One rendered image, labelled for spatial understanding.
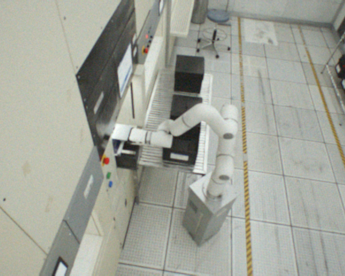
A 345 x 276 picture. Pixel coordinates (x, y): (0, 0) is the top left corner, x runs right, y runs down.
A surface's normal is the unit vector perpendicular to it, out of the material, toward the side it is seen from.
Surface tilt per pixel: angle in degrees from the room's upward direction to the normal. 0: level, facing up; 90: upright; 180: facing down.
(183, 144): 0
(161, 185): 0
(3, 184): 90
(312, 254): 0
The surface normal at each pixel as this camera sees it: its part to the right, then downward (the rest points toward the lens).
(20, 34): 0.99, 0.14
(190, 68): 0.06, -0.64
